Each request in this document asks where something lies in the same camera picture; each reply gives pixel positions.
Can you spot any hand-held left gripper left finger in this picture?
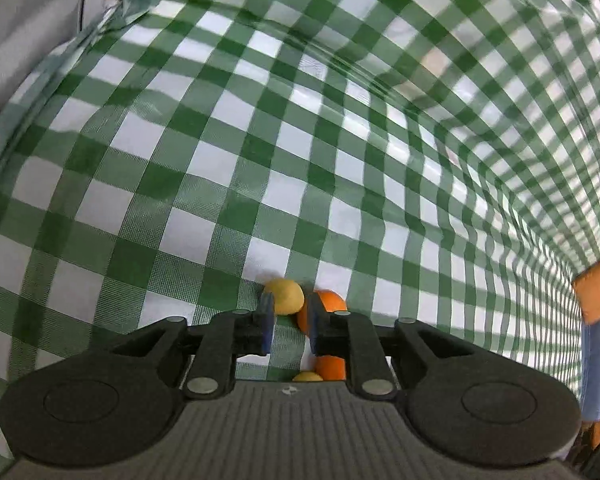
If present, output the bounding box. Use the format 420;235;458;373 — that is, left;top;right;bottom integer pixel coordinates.
102;292;277;402

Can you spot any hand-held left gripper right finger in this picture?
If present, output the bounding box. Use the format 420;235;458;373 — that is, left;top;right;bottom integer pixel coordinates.
307;294;481;402

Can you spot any orange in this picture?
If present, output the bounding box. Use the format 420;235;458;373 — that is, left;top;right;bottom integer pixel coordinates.
314;355;347;382
296;290;349;337

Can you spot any green white checkered tablecloth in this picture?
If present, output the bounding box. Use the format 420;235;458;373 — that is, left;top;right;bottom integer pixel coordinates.
0;0;600;461

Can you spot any white cloth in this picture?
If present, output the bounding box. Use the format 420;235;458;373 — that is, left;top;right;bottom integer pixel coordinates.
0;0;137;137

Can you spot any blue padded post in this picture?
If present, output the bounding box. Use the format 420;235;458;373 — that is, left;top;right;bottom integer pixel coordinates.
581;317;600;422

